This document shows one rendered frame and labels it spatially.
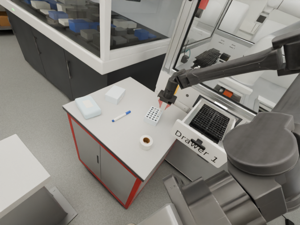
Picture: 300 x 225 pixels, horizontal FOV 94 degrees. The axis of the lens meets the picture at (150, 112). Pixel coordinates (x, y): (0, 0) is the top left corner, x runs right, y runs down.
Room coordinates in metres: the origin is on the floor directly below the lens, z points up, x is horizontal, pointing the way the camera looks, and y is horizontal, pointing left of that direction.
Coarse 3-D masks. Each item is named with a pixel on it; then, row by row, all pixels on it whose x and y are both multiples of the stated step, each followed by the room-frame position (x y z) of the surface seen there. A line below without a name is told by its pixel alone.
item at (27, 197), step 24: (0, 144) 0.21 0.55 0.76; (24, 144) 0.24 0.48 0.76; (0, 168) 0.13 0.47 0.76; (24, 168) 0.15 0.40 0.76; (0, 192) 0.06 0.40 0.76; (24, 192) 0.08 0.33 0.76; (48, 192) 0.15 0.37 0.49; (0, 216) 0.01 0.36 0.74; (24, 216) 0.04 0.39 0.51; (48, 216) 0.08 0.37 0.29; (72, 216) 0.14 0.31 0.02
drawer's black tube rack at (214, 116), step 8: (200, 112) 0.67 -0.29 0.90; (208, 112) 0.70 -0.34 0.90; (216, 112) 0.72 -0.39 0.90; (200, 120) 0.61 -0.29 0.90; (208, 120) 0.63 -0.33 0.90; (216, 120) 0.65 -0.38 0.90; (224, 120) 0.68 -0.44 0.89; (200, 128) 0.58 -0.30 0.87; (208, 128) 0.60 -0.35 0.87; (216, 128) 0.59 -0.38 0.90; (224, 128) 0.60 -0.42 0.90; (208, 136) 0.53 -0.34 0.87
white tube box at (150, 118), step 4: (152, 108) 0.69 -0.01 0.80; (156, 108) 0.70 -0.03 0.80; (148, 112) 0.64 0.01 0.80; (152, 112) 0.65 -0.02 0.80; (156, 112) 0.66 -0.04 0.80; (148, 116) 0.61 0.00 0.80; (152, 116) 0.62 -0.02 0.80; (156, 116) 0.63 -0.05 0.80; (160, 116) 0.65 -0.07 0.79; (144, 120) 0.59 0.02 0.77; (148, 120) 0.59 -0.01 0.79; (152, 120) 0.59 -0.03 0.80; (156, 120) 0.60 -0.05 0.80; (152, 124) 0.58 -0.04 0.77; (156, 124) 0.59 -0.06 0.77
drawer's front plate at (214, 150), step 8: (176, 128) 0.50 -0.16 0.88; (184, 128) 0.49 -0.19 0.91; (176, 136) 0.49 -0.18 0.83; (184, 136) 0.48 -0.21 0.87; (192, 136) 0.47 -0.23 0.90; (200, 136) 0.46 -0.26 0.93; (192, 144) 0.46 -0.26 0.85; (208, 144) 0.44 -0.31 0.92; (216, 144) 0.44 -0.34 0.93; (208, 152) 0.43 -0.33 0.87; (216, 152) 0.42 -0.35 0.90; (224, 152) 0.41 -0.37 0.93; (208, 160) 0.41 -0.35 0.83; (216, 160) 0.41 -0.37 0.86; (224, 160) 0.40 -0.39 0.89
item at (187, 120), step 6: (198, 102) 0.78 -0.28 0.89; (204, 102) 0.81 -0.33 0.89; (192, 108) 0.69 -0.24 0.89; (198, 108) 0.79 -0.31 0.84; (216, 108) 0.78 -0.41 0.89; (192, 114) 0.71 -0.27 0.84; (186, 120) 0.62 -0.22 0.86; (234, 120) 0.72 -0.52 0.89; (228, 126) 0.71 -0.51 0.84; (222, 138) 0.59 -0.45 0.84; (222, 144) 0.52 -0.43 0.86
